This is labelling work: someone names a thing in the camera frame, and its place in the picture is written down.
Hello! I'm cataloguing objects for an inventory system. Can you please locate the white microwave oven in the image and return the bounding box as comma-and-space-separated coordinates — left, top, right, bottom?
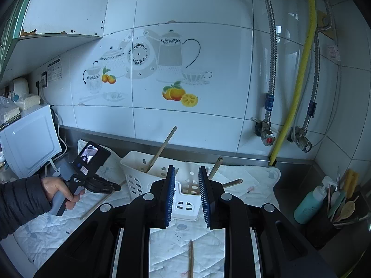
0, 104, 63, 179

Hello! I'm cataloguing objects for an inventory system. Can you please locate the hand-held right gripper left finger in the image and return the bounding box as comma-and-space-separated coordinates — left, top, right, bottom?
33, 165, 176, 278

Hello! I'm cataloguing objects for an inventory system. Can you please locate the pale yellow block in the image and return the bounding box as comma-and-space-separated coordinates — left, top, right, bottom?
14, 94, 41, 111

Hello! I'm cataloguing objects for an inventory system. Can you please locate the wall label sticker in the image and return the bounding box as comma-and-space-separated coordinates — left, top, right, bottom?
47, 58, 62, 82

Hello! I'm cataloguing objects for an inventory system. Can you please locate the white jug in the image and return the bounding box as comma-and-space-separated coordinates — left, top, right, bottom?
12, 77, 29, 100

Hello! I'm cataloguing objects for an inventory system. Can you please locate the wooden spoon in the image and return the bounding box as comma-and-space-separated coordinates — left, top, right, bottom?
333, 201, 356, 223

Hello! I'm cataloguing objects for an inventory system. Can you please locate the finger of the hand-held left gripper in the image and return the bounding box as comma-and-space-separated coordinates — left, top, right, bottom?
91, 175, 117, 185
86, 182, 121, 194

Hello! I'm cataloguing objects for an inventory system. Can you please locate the metal water valve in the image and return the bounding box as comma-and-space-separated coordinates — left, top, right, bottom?
254, 119, 276, 147
288, 127, 313, 153

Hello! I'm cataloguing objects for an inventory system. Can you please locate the braided metal hose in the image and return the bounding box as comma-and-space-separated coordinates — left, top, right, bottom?
249, 0, 276, 128
301, 0, 334, 134

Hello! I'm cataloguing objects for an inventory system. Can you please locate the yellow gas hose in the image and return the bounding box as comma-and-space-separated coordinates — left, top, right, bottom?
268, 0, 316, 167

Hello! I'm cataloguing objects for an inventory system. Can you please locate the white utensil holder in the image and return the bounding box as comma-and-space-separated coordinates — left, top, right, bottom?
120, 150, 203, 221

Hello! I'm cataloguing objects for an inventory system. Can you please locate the teal bottle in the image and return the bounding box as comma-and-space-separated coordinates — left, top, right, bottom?
294, 176, 334, 224

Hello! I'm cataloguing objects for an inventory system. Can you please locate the pale green spatula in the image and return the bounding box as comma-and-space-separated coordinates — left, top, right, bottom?
329, 190, 347, 219

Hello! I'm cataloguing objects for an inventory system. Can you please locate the person's left forearm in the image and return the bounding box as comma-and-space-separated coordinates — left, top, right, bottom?
0, 174, 53, 241

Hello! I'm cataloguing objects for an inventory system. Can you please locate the black utensil cup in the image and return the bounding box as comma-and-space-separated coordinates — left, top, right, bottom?
304, 195, 371, 248

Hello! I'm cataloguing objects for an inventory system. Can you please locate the black wall socket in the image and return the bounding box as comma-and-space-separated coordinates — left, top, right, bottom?
36, 71, 48, 89

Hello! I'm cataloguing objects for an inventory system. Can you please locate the white flat cable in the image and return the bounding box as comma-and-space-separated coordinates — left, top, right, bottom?
49, 107, 68, 172

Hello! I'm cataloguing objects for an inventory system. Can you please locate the white quilted mat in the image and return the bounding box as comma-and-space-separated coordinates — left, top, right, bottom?
13, 139, 282, 278

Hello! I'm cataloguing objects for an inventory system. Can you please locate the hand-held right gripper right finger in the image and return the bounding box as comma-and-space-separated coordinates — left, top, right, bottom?
198, 166, 338, 278

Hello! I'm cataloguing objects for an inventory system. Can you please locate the person's left hand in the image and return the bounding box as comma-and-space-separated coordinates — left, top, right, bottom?
41, 176, 86, 211

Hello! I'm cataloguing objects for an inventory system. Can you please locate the clear plastic bag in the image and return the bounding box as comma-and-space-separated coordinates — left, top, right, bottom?
0, 95, 21, 122

